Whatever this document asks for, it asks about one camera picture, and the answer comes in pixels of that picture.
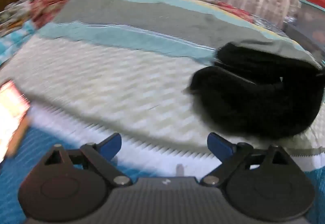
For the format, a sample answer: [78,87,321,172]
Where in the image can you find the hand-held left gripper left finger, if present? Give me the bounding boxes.
[44,133,133,187]

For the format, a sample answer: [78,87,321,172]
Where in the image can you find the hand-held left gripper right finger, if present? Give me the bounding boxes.
[200,133,290,187]

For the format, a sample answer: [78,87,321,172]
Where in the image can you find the black pants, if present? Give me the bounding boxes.
[189,42,325,139]

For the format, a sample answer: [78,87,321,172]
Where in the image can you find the teal grey patterned bedspread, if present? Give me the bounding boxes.
[0,0,325,224]

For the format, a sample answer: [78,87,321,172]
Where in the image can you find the orange glowing object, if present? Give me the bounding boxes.
[0,79,32,159]

